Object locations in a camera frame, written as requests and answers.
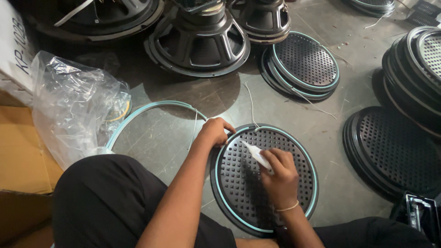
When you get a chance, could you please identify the person's right hand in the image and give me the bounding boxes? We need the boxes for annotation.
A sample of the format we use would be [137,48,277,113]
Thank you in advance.
[259,148,300,211]

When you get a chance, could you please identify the person's left hand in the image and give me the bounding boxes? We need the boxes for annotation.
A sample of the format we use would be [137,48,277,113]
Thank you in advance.
[197,117,237,149]

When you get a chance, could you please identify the white glue tube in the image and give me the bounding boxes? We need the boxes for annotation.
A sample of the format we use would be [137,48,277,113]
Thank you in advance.
[241,141,274,175]

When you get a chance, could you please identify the black grille with teal trim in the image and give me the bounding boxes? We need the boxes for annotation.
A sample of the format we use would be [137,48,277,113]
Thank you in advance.
[210,123,319,238]

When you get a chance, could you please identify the white backing strip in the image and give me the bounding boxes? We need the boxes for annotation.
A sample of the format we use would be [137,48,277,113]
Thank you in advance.
[244,82,260,129]
[188,108,198,151]
[291,87,337,120]
[364,15,386,30]

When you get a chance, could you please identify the black speaker driver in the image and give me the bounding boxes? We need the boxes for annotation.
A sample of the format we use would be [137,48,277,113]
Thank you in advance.
[144,2,251,78]
[227,0,292,45]
[21,0,166,42]

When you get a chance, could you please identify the stack of teal trimmed grilles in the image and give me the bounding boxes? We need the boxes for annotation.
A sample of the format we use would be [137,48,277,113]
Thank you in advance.
[259,31,341,102]

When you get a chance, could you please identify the low stack of black grilles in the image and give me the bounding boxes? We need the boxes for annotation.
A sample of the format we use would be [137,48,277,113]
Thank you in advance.
[342,106,441,202]

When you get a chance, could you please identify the person's black shorts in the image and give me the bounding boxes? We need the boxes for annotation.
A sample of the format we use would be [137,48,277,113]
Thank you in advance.
[52,154,438,248]

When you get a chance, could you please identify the clear plastic bag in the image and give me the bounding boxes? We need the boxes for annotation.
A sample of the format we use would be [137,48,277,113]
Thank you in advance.
[30,51,132,171]

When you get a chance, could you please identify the black chrome terminal plate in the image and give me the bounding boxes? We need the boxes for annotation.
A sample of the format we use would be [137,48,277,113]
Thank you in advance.
[390,191,441,246]

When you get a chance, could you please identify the tall stack of black grilles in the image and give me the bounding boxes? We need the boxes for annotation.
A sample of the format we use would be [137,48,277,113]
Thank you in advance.
[382,26,441,139]

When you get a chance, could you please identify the brown cardboard box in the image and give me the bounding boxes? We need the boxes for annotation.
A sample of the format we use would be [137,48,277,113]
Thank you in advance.
[0,90,65,248]

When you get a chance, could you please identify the black ribbed plastic part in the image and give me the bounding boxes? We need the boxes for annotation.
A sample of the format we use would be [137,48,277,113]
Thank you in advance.
[406,0,441,27]

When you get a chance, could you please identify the white printed carton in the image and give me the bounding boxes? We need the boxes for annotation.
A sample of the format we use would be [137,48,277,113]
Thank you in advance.
[0,0,38,105]

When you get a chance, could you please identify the thin wrist string bracelet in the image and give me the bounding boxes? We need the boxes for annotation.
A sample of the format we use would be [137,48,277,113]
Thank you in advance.
[275,200,300,213]

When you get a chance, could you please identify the teal rubber trim ring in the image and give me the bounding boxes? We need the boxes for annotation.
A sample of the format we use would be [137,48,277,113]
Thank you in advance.
[105,100,208,152]

